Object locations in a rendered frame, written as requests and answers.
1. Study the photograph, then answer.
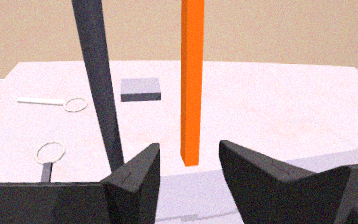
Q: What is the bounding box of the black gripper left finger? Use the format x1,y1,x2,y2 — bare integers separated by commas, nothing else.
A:
0,143,160,224

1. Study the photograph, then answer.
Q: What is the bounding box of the orange handle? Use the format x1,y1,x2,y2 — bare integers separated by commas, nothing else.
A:
180,0,204,167

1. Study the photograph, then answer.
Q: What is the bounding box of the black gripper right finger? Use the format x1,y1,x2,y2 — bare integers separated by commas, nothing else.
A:
219,140,358,224

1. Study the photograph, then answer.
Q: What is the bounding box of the white ring with grey handle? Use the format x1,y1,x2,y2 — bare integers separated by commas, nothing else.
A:
34,140,66,183

